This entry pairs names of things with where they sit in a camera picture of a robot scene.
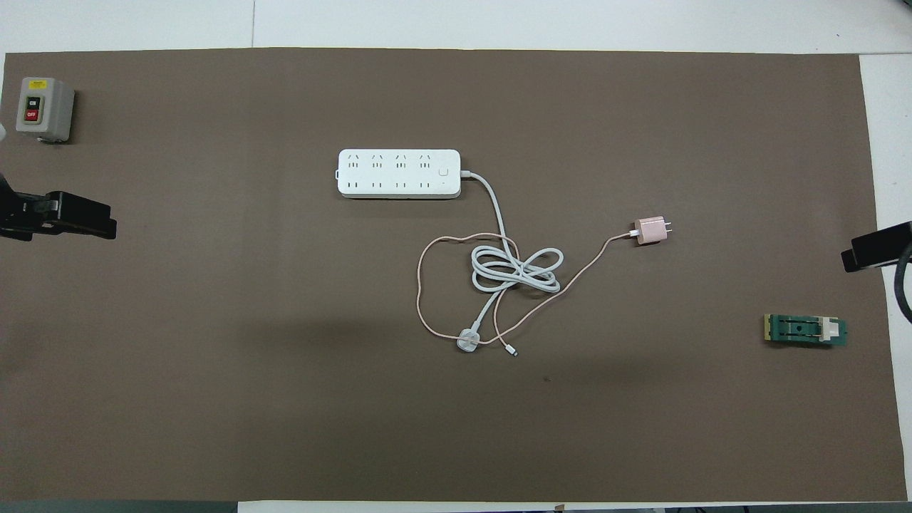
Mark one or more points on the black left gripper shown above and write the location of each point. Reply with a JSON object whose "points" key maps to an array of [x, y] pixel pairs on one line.
{"points": [[21, 214]]}

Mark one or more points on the pink charger adapter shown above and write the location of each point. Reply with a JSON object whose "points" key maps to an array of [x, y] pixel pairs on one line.
{"points": [[650, 231]]}

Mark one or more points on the white power strip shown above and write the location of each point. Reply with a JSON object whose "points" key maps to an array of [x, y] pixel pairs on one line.
{"points": [[399, 174]]}

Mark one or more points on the brown table mat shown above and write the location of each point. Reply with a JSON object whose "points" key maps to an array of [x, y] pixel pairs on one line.
{"points": [[285, 392]]}

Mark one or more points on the grey on-off switch box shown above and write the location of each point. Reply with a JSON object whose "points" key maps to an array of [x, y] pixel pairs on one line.
{"points": [[53, 107]]}

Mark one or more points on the green knife switch block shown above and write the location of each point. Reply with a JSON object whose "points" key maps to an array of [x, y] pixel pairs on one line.
{"points": [[784, 330]]}

